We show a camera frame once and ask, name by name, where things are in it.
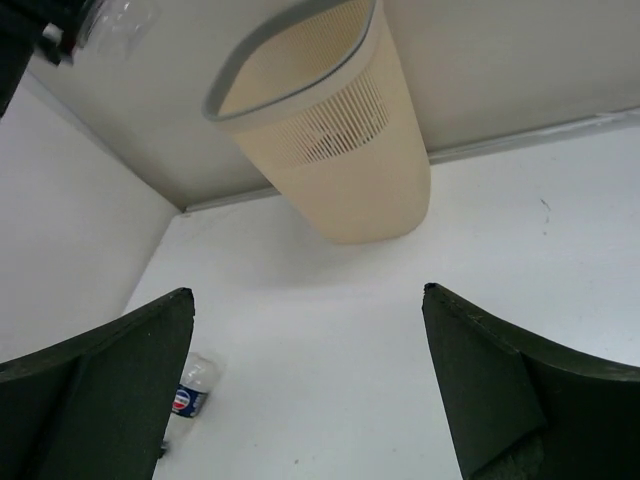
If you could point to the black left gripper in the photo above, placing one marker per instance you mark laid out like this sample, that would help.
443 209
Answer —
42 28

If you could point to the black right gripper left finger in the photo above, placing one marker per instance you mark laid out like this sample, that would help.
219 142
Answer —
96 406

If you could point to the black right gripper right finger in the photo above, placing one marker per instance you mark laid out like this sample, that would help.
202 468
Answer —
520 406

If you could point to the red label water bottle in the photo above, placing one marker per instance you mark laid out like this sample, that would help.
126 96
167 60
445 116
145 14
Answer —
114 29

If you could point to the small black cap cola bottle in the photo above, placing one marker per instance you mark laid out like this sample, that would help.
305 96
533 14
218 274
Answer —
199 378

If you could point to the blue label water bottle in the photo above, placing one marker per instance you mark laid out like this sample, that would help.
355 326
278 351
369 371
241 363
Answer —
323 142

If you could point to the beige plastic waste bin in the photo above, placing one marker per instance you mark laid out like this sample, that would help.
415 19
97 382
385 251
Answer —
315 97

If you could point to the aluminium table edge rail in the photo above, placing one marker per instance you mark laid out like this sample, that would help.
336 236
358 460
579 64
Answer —
602 122

